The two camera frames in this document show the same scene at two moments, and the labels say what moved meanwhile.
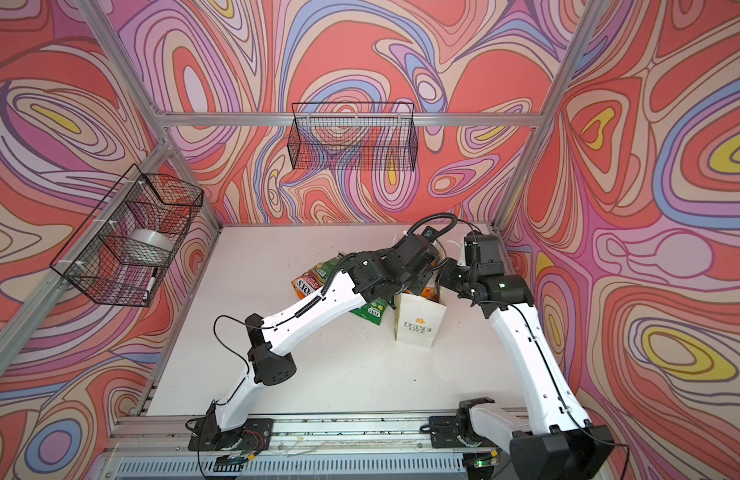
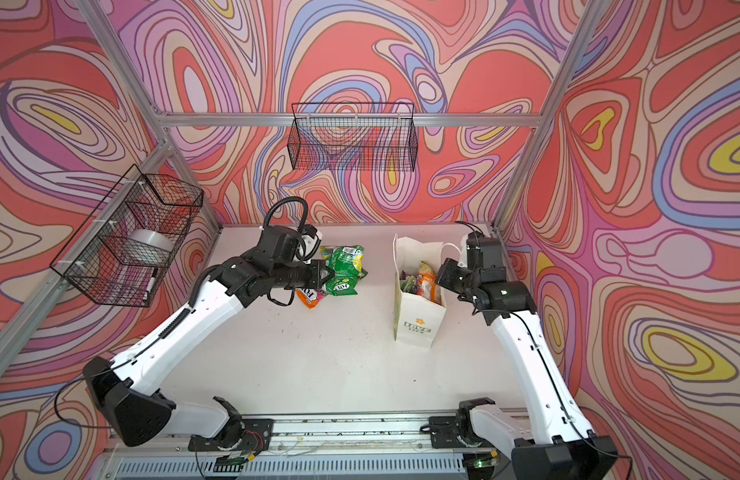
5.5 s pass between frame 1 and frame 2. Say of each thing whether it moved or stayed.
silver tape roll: stayed
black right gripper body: stayed
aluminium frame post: stayed
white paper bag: stayed
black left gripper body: moved
